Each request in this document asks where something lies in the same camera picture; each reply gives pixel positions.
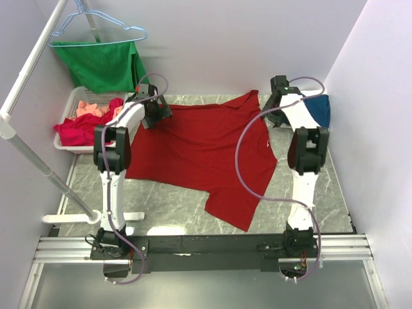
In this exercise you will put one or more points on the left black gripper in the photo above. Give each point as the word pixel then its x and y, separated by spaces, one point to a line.
pixel 165 112

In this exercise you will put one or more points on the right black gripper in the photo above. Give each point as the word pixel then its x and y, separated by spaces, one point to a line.
pixel 276 119

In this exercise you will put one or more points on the dark red t shirt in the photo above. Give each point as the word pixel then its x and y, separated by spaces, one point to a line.
pixel 198 148

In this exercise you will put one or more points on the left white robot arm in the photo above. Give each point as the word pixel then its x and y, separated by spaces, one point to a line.
pixel 112 157

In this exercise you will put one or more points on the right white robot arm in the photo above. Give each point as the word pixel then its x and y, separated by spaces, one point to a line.
pixel 306 157

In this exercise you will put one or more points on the folded white t shirt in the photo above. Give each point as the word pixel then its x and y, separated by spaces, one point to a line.
pixel 311 93

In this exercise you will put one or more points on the folded blue t shirt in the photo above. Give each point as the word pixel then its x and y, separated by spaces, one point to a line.
pixel 320 109

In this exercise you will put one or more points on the white laundry basket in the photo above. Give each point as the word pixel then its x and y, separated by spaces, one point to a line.
pixel 81 93

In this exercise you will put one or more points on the green t shirt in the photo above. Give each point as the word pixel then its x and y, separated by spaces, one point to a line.
pixel 103 68

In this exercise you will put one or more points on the peach pink garment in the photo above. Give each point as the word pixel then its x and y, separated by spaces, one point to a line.
pixel 108 111

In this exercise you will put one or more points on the magenta t shirt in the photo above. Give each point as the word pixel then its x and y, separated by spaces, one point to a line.
pixel 80 131

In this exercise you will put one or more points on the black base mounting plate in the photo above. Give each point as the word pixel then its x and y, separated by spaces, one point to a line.
pixel 149 254

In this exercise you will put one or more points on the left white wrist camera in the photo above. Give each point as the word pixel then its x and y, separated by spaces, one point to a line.
pixel 145 90

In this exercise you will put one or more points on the light blue wire hanger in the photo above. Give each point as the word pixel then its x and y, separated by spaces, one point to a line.
pixel 83 9

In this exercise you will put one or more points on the aluminium rail frame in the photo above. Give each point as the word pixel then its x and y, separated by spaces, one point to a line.
pixel 64 276

